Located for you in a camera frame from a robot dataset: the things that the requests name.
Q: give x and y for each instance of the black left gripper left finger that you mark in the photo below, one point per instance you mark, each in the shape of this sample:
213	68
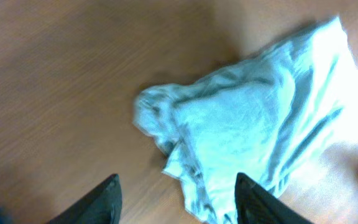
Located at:
101	205

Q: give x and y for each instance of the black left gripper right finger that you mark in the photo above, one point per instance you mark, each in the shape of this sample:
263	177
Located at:
255	205

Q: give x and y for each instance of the light blue t-shirt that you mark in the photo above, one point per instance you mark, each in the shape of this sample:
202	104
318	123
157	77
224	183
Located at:
263	117

